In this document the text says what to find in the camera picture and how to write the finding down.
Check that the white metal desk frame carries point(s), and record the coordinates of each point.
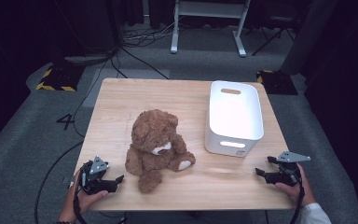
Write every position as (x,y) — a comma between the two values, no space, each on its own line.
(209,9)

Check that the yellow black striped base plate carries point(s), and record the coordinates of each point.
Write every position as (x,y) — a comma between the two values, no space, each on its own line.
(278,83)
(60,77)

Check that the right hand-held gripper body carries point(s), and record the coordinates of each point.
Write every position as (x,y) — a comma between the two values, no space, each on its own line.
(292,157)

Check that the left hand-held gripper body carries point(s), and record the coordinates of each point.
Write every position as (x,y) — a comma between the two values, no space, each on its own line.
(99,165)

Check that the brown teddy bear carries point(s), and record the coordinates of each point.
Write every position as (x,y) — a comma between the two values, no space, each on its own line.
(155,130)

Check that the person's right hand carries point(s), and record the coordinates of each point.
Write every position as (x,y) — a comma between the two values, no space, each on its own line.
(304,191)

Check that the white plastic storage bin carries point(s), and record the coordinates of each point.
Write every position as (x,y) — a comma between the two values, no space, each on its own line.
(234,115)

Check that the black tripod stand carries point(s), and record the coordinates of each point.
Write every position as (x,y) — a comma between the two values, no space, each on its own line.
(273,35)

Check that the person's left hand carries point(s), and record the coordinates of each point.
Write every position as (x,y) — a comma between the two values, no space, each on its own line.
(85,200)

